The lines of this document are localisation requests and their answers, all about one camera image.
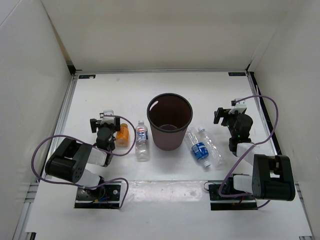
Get orange juice bottle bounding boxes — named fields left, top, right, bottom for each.
left=115, top=123, right=130, bottom=148

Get clear unlabeled plastic bottle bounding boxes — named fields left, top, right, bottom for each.
left=198, top=126, right=225, bottom=168

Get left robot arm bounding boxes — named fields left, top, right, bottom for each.
left=45, top=116, right=121, bottom=200

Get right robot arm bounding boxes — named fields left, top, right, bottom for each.
left=213, top=107, right=296, bottom=201

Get brown plastic bin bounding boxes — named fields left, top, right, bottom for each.
left=146, top=93, right=193, bottom=151

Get clear bottle orange blue label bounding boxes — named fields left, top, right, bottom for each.
left=135, top=120, right=149, bottom=162

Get right blue corner sticker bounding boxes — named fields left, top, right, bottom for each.
left=228, top=72, right=247, bottom=77

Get blue corner sticker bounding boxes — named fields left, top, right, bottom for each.
left=78, top=74, right=96, bottom=79
left=228, top=72, right=247, bottom=77

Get left blue corner sticker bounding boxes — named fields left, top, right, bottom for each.
left=78, top=74, right=96, bottom=79

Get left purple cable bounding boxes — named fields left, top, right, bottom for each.
left=31, top=114, right=137, bottom=210

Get purple cable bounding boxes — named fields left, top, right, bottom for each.
left=218, top=95, right=279, bottom=210
left=31, top=114, right=137, bottom=210

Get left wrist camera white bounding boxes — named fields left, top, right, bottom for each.
left=99, top=109, right=116, bottom=125

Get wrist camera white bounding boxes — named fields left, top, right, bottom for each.
left=99, top=109, right=116, bottom=125
left=228, top=98, right=247, bottom=115

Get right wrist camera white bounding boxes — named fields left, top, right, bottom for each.
left=228, top=98, right=247, bottom=115

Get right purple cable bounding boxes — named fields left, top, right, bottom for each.
left=218, top=95, right=279, bottom=210

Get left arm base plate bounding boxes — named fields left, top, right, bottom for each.
left=74, top=181, right=122, bottom=209

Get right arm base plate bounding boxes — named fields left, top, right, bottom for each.
left=203, top=180, right=258, bottom=211

